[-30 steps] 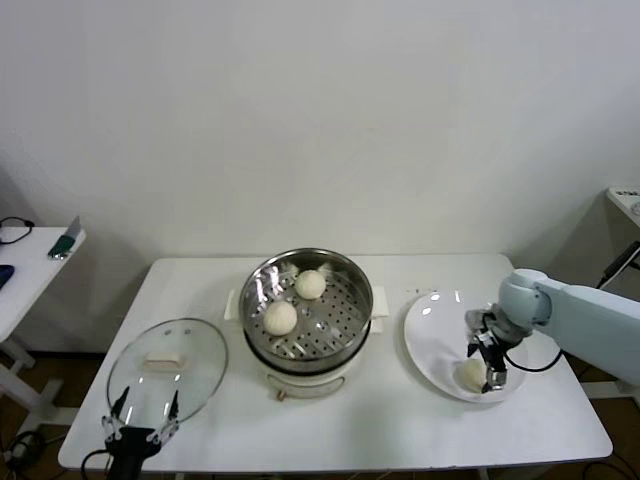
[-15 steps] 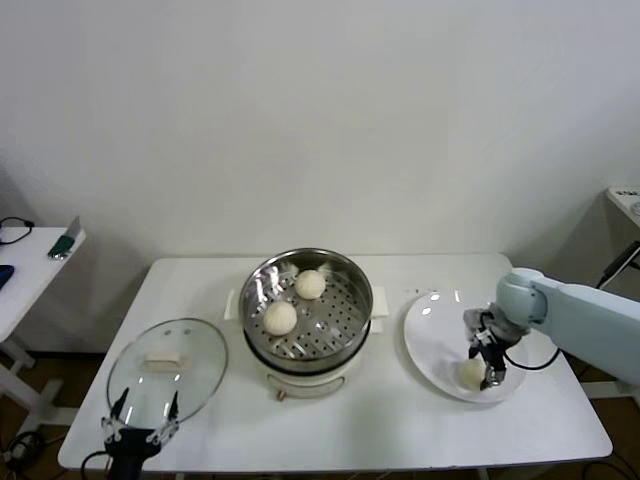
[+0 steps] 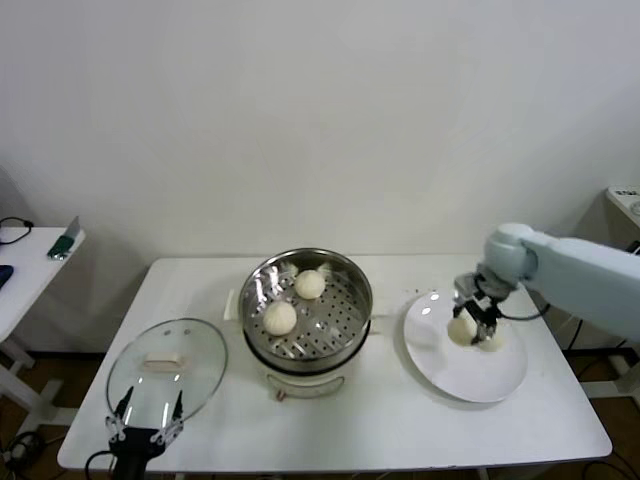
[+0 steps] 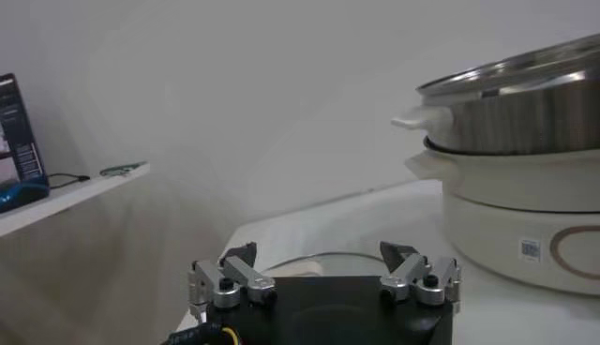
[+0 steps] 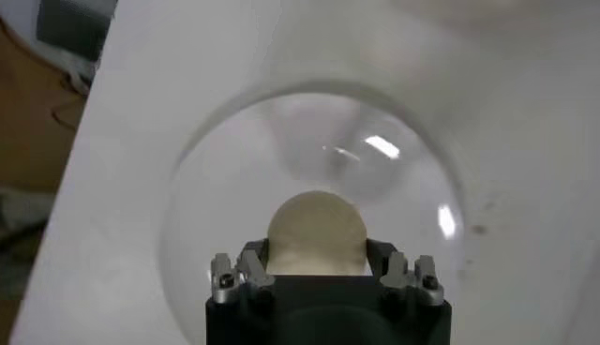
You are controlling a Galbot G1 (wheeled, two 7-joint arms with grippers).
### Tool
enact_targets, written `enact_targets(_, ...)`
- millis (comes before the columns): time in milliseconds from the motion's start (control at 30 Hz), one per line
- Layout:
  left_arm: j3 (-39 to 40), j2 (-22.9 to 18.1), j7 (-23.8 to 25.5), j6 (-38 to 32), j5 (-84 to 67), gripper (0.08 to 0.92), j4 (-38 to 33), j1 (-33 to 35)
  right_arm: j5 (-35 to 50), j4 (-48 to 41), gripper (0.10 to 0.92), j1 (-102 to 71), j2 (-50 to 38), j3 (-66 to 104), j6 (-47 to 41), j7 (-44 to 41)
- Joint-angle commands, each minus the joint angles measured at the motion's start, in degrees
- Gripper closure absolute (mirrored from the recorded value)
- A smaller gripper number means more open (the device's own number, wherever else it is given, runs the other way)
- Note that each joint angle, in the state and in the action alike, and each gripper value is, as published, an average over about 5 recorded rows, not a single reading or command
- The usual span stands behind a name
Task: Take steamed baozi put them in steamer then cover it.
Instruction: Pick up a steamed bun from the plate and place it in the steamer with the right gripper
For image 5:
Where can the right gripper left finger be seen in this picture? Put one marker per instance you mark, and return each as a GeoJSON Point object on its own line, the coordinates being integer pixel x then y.
{"type": "Point", "coordinates": [250, 267]}

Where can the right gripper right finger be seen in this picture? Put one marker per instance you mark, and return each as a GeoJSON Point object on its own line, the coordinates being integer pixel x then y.
{"type": "Point", "coordinates": [398, 269]}

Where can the white steamed baozi bun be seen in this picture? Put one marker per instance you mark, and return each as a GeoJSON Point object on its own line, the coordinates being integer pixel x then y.
{"type": "Point", "coordinates": [316, 229]}

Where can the white round plate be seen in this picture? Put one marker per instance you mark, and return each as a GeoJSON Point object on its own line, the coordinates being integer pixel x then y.
{"type": "Point", "coordinates": [234, 187]}

